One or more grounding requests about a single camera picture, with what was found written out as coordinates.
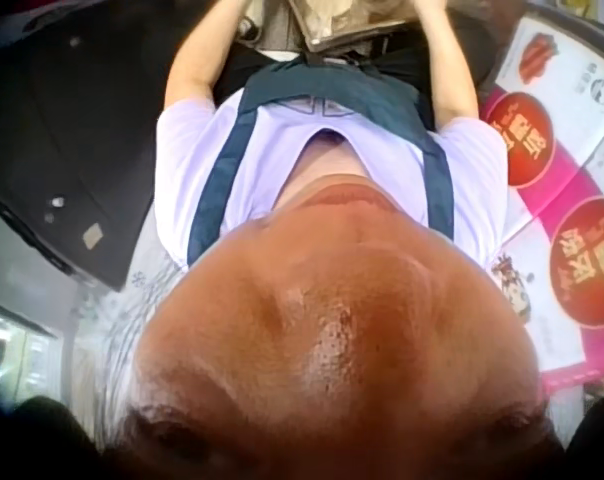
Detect white printed carton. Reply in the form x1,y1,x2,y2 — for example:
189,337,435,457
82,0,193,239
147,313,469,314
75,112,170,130
490,219,589,374

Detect white patterned cloth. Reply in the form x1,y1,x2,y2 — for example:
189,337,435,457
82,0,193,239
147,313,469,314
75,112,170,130
69,234,183,416

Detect pink box with red circles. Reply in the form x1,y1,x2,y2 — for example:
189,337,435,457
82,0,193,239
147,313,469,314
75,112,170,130
479,83,604,396

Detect white box with red picture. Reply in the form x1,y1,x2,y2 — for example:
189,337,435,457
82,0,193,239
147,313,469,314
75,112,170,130
490,13,604,169

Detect person's legs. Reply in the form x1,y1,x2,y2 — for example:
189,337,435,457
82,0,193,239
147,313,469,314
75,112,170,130
214,9,498,134

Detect shiny metal rail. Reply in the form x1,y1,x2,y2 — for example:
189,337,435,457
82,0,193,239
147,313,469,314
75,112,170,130
0,294,61,401

